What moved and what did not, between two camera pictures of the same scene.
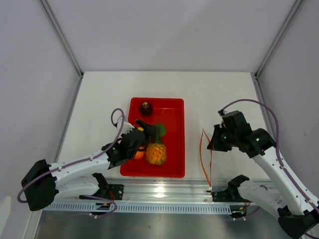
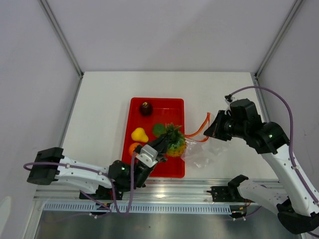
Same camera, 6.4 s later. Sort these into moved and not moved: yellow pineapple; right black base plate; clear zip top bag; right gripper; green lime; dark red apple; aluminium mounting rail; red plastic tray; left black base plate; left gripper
Moved: yellow pineapple; left gripper; right gripper; clear zip top bag
Not moved: left black base plate; green lime; red plastic tray; aluminium mounting rail; dark red apple; right black base plate
